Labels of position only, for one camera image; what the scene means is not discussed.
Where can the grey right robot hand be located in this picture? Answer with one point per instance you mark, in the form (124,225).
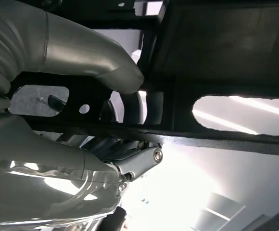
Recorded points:
(33,191)

